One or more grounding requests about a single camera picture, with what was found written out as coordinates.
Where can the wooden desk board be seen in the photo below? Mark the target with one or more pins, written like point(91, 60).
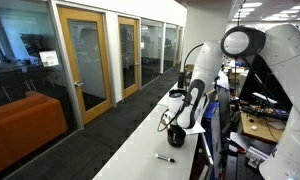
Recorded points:
point(260, 128)

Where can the black sensor bar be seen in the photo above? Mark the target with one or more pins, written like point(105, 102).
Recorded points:
point(265, 98)

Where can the narrow wooden door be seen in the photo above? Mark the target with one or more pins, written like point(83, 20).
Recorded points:
point(179, 43)

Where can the white paper sign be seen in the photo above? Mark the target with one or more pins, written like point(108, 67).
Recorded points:
point(49, 58)

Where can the orange sofa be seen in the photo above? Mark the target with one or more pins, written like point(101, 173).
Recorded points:
point(23, 126)

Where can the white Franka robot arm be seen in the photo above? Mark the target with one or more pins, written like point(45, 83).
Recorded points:
point(290, 66)

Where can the black bucket with white print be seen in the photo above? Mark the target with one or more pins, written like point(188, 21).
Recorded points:
point(180, 90)

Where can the large black monitor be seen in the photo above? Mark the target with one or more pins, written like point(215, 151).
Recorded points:
point(256, 83)

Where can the black marker pen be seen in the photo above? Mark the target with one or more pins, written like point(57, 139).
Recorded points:
point(164, 158)

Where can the black clamp with orange grip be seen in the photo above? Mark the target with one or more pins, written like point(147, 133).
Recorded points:
point(238, 141)

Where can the white lined notepad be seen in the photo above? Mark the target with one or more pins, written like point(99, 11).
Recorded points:
point(196, 129)

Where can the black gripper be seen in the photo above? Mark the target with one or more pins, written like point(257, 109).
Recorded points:
point(175, 122)

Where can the blue box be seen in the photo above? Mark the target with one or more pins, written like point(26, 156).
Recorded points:
point(210, 116)

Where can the black bottle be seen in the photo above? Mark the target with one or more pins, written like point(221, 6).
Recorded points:
point(181, 80)

